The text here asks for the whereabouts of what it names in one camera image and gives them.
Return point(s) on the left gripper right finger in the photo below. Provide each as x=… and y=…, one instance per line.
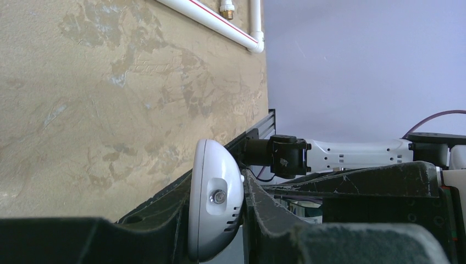
x=272, y=234

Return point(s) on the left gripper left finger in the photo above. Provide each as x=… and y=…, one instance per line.
x=153, y=232

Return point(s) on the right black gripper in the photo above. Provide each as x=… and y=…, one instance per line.
x=395, y=194

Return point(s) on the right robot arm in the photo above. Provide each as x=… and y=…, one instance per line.
x=291, y=158

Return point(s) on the white plastic faucet tap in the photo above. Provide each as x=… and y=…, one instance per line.
x=227, y=9

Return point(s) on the aluminium table frame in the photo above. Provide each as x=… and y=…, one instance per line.
x=265, y=128

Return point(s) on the white PVC pipe frame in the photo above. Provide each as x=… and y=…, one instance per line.
x=197, y=11

